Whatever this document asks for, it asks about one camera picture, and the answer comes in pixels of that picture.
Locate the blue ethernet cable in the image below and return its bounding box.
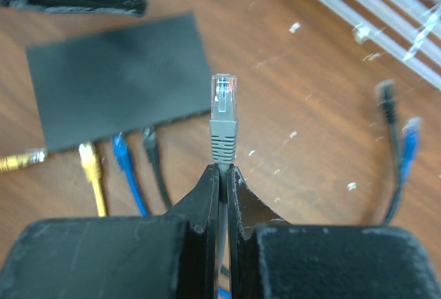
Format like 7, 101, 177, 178
110, 116, 423, 299

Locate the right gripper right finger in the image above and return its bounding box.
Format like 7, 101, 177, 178
227, 166, 440, 298

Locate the yellow ethernet cable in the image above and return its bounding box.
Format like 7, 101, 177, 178
0, 142, 108, 218

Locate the black ethernet cable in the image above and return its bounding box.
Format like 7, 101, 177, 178
141, 79, 404, 226

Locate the black network switch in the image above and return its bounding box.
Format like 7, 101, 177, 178
26, 12, 211, 152

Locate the white wire dish rack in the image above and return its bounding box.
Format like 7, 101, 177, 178
318, 0, 440, 88

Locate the grey ethernet cable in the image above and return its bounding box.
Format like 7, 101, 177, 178
208, 73, 240, 279

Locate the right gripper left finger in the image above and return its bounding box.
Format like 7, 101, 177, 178
1, 165, 220, 298

